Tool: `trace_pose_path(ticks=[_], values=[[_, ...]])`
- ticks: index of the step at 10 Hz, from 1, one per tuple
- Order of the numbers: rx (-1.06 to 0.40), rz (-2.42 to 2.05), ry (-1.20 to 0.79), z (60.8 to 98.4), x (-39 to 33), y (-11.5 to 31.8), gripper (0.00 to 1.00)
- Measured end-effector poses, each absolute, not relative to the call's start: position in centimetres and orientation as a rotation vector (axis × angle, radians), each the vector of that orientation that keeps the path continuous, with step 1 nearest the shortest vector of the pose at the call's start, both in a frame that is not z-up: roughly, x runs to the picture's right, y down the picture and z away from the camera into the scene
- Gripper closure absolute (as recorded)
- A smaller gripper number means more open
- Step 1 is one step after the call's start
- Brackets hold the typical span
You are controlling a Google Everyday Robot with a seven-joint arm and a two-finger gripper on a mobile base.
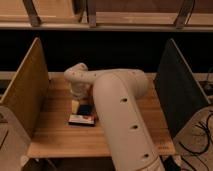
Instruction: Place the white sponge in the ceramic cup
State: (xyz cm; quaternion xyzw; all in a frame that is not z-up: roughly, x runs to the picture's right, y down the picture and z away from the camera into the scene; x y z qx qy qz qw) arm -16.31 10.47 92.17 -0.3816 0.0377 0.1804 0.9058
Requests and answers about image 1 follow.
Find wooden shelf with brackets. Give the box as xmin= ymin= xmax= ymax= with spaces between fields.
xmin=0 ymin=0 xmax=213 ymax=32

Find white and blue sponge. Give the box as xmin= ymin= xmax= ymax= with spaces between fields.
xmin=71 ymin=100 xmax=92 ymax=116

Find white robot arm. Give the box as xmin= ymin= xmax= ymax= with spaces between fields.
xmin=64 ymin=63 xmax=165 ymax=171

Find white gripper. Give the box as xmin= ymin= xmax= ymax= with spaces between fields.
xmin=70 ymin=83 xmax=90 ymax=100

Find black rectangular box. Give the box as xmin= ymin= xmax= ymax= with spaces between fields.
xmin=68 ymin=115 xmax=95 ymax=126

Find right dark side panel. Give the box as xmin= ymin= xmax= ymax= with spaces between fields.
xmin=154 ymin=39 xmax=210 ymax=137

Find black floor cables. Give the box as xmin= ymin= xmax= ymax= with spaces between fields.
xmin=178 ymin=109 xmax=213 ymax=171

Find left wooden side panel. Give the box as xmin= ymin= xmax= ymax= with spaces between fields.
xmin=0 ymin=38 xmax=49 ymax=142

